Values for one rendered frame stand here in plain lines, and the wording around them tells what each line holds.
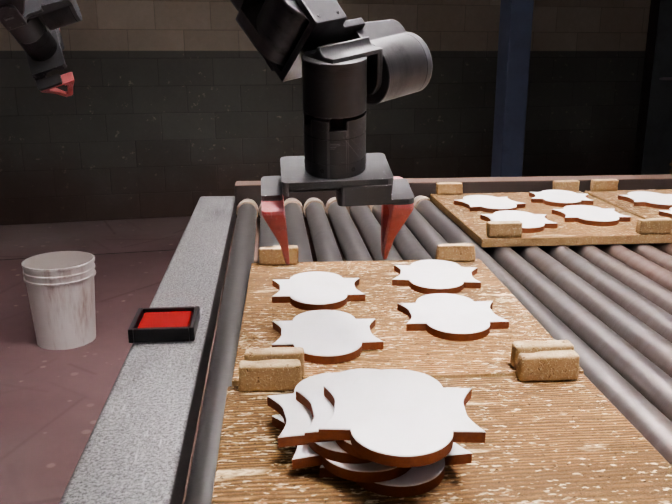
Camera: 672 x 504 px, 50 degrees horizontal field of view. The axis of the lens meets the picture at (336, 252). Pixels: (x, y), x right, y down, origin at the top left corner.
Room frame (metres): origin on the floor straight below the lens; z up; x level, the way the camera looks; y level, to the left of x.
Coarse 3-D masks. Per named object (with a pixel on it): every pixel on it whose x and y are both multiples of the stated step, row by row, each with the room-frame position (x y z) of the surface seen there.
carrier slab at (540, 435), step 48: (480, 384) 0.64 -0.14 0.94; (528, 384) 0.64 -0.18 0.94; (576, 384) 0.64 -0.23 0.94; (240, 432) 0.55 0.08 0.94; (528, 432) 0.55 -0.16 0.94; (576, 432) 0.55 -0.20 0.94; (624, 432) 0.55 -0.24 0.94; (240, 480) 0.48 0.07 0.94; (288, 480) 0.48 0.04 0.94; (336, 480) 0.48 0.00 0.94; (480, 480) 0.48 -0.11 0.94; (528, 480) 0.48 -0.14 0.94; (576, 480) 0.48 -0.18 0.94; (624, 480) 0.48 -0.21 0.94
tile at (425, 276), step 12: (420, 264) 1.01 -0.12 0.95; (432, 264) 1.01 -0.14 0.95; (444, 264) 1.01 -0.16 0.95; (456, 264) 1.01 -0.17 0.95; (408, 276) 0.95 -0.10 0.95; (420, 276) 0.95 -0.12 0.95; (432, 276) 0.95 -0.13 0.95; (444, 276) 0.95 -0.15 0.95; (456, 276) 0.95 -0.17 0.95; (468, 276) 0.95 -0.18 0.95; (420, 288) 0.91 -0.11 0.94; (432, 288) 0.90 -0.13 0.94; (444, 288) 0.90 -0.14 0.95; (456, 288) 0.91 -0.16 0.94
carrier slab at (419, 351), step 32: (256, 288) 0.93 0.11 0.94; (384, 288) 0.93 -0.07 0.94; (480, 288) 0.93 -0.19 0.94; (256, 320) 0.81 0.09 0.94; (288, 320) 0.81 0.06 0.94; (384, 320) 0.81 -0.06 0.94; (512, 320) 0.81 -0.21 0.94; (384, 352) 0.71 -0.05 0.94; (416, 352) 0.71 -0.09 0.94; (448, 352) 0.71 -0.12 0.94; (480, 352) 0.71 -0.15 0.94
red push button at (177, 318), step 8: (152, 312) 0.86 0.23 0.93; (160, 312) 0.86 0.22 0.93; (168, 312) 0.86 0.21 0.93; (176, 312) 0.86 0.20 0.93; (184, 312) 0.86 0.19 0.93; (192, 312) 0.86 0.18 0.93; (144, 320) 0.83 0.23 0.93; (152, 320) 0.83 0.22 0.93; (160, 320) 0.83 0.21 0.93; (168, 320) 0.83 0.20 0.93; (176, 320) 0.83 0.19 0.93; (184, 320) 0.83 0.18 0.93
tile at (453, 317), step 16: (400, 304) 0.84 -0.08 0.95; (416, 304) 0.84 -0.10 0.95; (432, 304) 0.84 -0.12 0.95; (448, 304) 0.84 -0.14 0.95; (464, 304) 0.84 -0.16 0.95; (480, 304) 0.84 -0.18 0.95; (416, 320) 0.78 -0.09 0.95; (432, 320) 0.78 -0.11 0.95; (448, 320) 0.78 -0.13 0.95; (464, 320) 0.78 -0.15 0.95; (480, 320) 0.78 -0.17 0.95; (496, 320) 0.78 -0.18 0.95; (448, 336) 0.75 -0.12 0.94; (464, 336) 0.75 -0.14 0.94; (480, 336) 0.75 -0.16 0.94
